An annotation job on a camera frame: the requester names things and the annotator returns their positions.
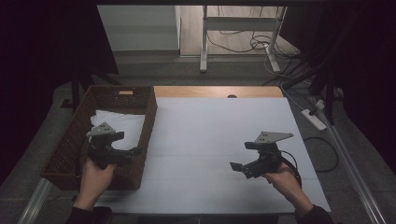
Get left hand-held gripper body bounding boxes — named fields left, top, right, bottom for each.
left=85, top=121, right=135, bottom=171

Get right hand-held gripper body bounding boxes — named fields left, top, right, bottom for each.
left=244, top=131, right=294, bottom=180

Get white garment dark band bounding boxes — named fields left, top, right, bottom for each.
left=90, top=109, right=147, bottom=151

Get brown wicker basket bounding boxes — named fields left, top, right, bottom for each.
left=40, top=85, right=159, bottom=191

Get person's left hand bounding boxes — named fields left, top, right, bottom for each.
left=79, top=156, right=118, bottom=189

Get person's right hand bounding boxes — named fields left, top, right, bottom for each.
left=262, top=161, right=301, bottom=195

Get white table mat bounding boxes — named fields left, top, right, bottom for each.
left=94, top=96, right=332, bottom=215

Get white power strip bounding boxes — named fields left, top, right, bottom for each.
left=300, top=108, right=328, bottom=132

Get black metal stand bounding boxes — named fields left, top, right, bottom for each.
left=60, top=69, right=123, bottom=110

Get wooden table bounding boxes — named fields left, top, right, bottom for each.
left=153, top=85, right=285, bottom=99

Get black tripod stand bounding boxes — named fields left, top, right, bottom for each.
left=281, top=59, right=344, bottom=126

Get black curtain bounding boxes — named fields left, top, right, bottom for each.
left=279, top=0, right=396, bottom=175
left=0, top=0, right=120, bottom=185

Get white cabinet panel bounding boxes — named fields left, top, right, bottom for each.
left=96, top=4, right=182, bottom=52

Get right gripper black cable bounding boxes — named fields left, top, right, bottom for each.
left=279, top=150, right=304, bottom=189

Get white floor cable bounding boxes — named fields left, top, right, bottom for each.
left=263, top=46, right=316, bottom=110

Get black looped floor cable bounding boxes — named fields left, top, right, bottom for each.
left=303, top=136, right=341, bottom=174

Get metal rail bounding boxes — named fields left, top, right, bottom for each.
left=317, top=105, right=388, bottom=224
left=16, top=177, right=54, bottom=224

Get tangled black floor cables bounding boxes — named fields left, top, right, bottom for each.
left=206, top=6, right=301, bottom=61

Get white metal desk frame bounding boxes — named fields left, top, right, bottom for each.
left=199, top=5, right=288, bottom=74

